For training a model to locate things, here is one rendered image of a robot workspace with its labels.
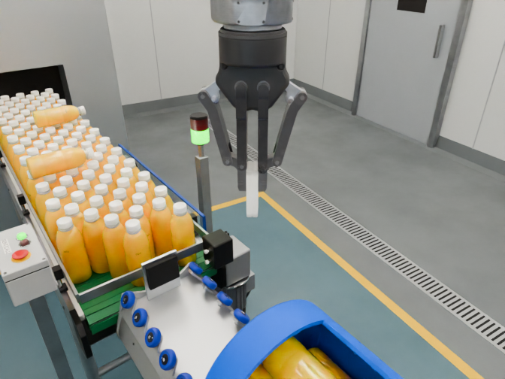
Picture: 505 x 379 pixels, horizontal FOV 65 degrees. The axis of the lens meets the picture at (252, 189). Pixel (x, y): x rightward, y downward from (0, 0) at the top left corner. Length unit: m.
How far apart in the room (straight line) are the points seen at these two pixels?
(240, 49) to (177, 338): 0.78
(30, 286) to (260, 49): 0.87
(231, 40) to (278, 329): 0.43
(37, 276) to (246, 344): 0.63
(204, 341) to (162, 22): 4.59
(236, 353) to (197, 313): 0.46
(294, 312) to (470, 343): 1.87
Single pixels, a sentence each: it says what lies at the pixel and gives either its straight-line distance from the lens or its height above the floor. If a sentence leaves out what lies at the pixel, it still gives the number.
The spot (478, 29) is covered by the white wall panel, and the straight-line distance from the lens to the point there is 4.28.
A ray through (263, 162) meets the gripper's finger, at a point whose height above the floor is 1.51.
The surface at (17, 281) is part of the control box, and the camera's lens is 1.12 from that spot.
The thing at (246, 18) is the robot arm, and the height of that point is 1.68.
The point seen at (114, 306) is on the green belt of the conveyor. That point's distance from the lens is 1.21.
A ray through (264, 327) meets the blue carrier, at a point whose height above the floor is 1.23.
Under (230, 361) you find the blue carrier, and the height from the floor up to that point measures 1.20.
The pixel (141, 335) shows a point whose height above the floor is 0.93.
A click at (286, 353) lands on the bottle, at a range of 0.68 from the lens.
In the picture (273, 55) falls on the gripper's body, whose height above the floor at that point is 1.65.
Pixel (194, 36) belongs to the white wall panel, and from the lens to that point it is 5.46.
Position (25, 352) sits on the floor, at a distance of 2.47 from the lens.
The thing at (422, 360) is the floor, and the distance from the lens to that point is 2.32.
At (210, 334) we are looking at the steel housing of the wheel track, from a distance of 1.05.
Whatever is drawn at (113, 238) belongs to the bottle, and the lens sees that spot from 1.19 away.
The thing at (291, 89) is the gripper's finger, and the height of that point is 1.60.
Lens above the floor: 1.73
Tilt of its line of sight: 30 degrees down
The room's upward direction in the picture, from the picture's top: straight up
